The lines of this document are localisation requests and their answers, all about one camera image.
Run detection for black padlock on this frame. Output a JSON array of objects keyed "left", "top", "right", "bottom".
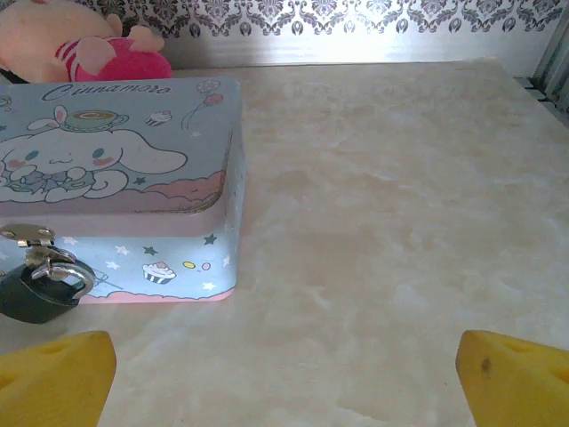
[{"left": 0, "top": 255, "right": 97, "bottom": 325}]

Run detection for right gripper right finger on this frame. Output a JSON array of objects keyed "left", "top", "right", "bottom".
[{"left": 456, "top": 329, "right": 569, "bottom": 427}]

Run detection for aluminium frame post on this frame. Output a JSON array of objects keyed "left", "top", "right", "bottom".
[{"left": 531, "top": 0, "right": 569, "bottom": 112}]

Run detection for pink plush doll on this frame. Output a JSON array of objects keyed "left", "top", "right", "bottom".
[{"left": 0, "top": 0, "right": 173, "bottom": 85}]

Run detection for blue cartoon tin box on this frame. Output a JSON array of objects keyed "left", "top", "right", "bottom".
[{"left": 0, "top": 76, "right": 247, "bottom": 306}]

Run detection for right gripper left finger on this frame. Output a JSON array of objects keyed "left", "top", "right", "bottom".
[{"left": 0, "top": 330, "right": 117, "bottom": 427}]

